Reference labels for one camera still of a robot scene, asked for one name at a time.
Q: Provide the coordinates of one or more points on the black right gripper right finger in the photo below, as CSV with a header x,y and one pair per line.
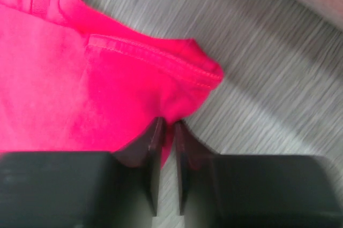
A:
x,y
221,190

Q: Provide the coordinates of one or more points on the bright pink t shirt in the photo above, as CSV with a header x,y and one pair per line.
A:
x,y
75,79

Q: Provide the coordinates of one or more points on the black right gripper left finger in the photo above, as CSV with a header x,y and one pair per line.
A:
x,y
84,188

